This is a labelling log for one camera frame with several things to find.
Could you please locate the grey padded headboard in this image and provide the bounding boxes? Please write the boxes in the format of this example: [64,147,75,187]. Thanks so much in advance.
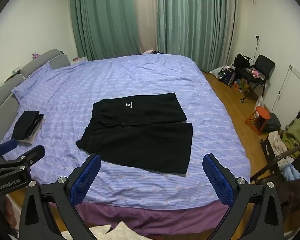
[0,49,72,140]

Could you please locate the beige cloth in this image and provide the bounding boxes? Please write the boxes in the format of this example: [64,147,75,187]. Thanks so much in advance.
[267,130,295,171]

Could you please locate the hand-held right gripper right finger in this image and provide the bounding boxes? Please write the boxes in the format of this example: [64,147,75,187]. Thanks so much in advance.
[202,153,285,240]

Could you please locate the black pants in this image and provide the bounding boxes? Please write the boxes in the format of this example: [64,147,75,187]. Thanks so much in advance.
[75,92,193,176]

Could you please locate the black chair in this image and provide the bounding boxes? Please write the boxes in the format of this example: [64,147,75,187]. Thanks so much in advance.
[234,54,276,103]

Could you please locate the white sheer curtain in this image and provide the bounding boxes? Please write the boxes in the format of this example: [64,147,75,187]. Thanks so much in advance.
[131,0,159,54]

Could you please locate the black bag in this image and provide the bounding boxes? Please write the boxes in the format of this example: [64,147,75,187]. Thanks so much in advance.
[263,113,282,133]

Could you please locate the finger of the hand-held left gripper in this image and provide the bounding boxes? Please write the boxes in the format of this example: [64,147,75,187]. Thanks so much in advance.
[0,144,46,174]
[0,138,18,164]

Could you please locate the brown cloth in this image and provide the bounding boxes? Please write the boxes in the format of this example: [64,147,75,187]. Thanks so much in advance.
[277,176,300,233]

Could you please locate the dark patterned shopping bag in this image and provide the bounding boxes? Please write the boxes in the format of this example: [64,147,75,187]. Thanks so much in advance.
[210,65,237,86]

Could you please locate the orange stool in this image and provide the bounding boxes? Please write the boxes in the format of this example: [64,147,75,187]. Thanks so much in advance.
[245,106,272,136]

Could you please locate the white plastic bag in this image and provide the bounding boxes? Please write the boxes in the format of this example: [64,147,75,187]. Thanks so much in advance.
[254,96,265,112]

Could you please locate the green curtain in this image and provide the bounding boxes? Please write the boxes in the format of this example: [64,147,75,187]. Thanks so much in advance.
[156,0,237,72]
[69,0,142,62]

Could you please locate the dark wooden chair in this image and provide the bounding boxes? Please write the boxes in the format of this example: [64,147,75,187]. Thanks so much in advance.
[250,110,300,205]

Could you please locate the pile of colourful toys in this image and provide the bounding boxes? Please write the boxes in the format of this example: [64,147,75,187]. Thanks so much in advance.
[229,77,251,92]

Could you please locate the black handbag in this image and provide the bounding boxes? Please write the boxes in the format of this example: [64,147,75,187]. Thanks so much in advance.
[233,53,253,68]

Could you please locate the white wall socket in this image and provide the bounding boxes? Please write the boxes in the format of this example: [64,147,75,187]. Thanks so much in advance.
[289,65,300,82]

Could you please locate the stack of folded dark clothes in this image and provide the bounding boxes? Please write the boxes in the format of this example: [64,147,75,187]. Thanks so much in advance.
[11,110,45,145]

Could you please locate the purple pillow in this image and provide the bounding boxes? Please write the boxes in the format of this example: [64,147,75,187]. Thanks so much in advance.
[11,59,88,100]

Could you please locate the light blue cloth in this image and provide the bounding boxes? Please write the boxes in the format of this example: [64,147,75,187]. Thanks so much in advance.
[281,164,300,181]

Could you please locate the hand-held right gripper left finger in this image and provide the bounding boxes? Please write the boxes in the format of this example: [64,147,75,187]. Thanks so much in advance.
[19,154,102,240]

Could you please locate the bed with purple floral sheet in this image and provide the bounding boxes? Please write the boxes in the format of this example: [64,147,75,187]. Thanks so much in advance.
[0,53,252,238]

